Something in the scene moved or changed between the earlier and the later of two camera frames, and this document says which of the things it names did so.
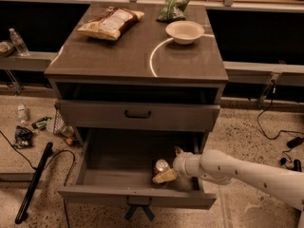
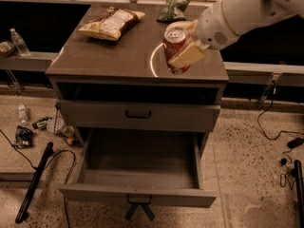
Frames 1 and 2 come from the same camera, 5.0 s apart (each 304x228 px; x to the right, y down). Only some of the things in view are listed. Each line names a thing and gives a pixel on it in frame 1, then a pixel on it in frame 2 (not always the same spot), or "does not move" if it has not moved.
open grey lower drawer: x=118 y=165 does not move
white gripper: x=180 y=164 to x=213 y=28
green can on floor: x=41 y=123 does not move
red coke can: x=161 y=166 to x=173 y=39
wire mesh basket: x=59 y=125 does not move
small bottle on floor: x=21 y=113 does not move
